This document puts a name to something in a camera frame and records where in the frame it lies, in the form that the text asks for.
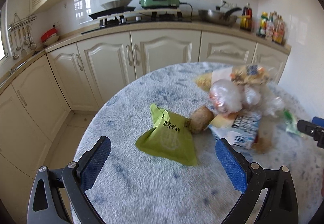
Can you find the red and white bowls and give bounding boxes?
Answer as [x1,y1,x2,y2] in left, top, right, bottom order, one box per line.
[41,26,60,46]

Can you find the lower cream cabinets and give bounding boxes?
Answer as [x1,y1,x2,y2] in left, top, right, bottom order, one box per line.
[1,23,291,223]

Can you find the green snack packet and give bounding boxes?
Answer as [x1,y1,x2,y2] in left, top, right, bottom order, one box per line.
[136,103,198,166]

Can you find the hanging utensil rack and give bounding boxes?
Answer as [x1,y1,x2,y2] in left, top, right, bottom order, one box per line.
[7,13,37,60]

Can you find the group of condiment bottles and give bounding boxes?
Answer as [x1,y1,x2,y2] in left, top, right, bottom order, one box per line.
[256,11,286,45]

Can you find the white wall power socket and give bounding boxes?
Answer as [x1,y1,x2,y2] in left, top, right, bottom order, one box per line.
[220,0,236,9]

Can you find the blue white milk carton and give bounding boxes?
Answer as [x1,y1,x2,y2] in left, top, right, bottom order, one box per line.
[208,110,262,150]

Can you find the brown round bread bun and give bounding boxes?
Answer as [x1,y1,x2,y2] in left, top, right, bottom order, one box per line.
[188,106,214,134]

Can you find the black gas stove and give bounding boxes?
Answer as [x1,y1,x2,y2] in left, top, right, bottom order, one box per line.
[81,9,192,34]

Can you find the dark soy sauce bottle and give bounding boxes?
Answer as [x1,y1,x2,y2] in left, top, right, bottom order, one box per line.
[240,3,253,32]

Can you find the clear plastic bag bundle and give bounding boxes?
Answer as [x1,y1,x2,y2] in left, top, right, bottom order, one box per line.
[209,79,285,117]

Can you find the steel wok with black handle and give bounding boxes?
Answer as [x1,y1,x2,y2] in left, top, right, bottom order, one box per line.
[198,7,242,27]

